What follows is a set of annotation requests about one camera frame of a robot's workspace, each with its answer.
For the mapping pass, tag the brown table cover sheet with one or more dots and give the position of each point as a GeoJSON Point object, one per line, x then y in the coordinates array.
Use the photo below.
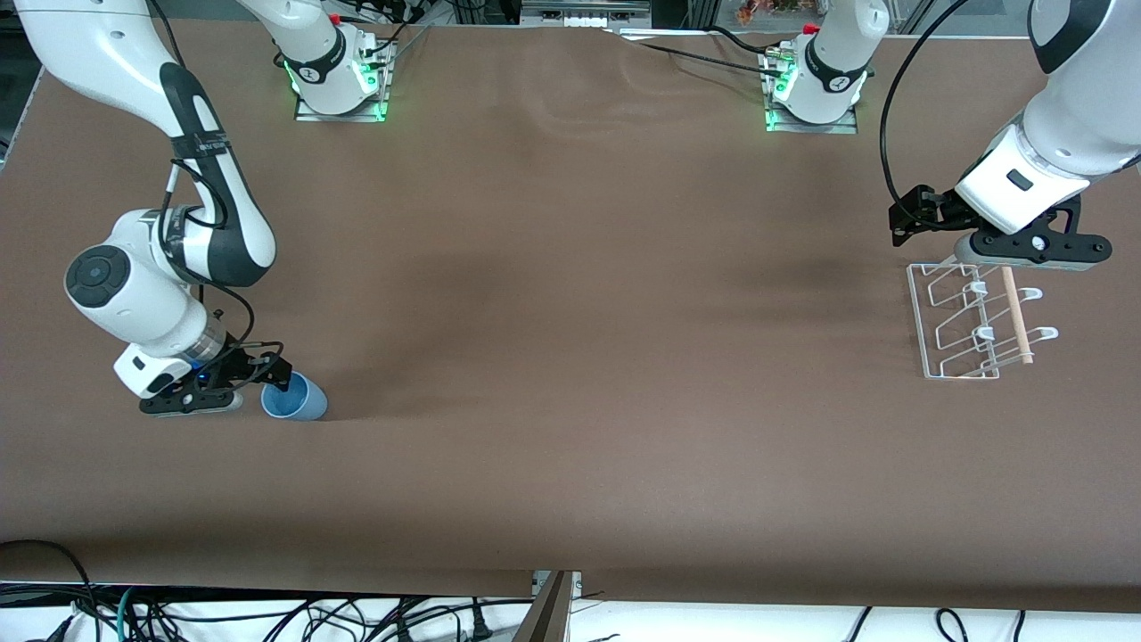
{"type": "Point", "coordinates": [570, 401]}

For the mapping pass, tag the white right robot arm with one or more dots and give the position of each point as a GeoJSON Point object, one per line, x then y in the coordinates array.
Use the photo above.
{"type": "Point", "coordinates": [134, 294]}

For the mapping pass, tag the blue plastic cup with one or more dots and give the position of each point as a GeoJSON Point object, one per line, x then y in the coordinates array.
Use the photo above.
{"type": "Point", "coordinates": [303, 401]}

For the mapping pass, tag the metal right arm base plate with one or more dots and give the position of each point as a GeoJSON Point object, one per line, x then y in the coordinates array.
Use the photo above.
{"type": "Point", "coordinates": [339, 116]}

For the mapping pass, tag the white power strip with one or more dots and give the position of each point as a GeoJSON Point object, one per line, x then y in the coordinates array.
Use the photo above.
{"type": "Point", "coordinates": [584, 12]}

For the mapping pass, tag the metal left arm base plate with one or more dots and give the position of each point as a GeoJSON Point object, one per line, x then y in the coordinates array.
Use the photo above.
{"type": "Point", "coordinates": [842, 128]}

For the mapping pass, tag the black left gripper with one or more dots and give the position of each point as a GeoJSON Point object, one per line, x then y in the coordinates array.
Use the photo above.
{"type": "Point", "coordinates": [938, 214]}

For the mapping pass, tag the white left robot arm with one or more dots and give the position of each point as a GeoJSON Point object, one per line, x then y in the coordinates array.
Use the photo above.
{"type": "Point", "coordinates": [1087, 116]}

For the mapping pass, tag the metal table bracket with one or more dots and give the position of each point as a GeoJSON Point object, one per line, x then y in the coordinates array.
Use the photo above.
{"type": "Point", "coordinates": [553, 611]}

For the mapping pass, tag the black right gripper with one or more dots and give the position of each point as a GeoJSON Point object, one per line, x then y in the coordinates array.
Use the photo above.
{"type": "Point", "coordinates": [239, 360]}

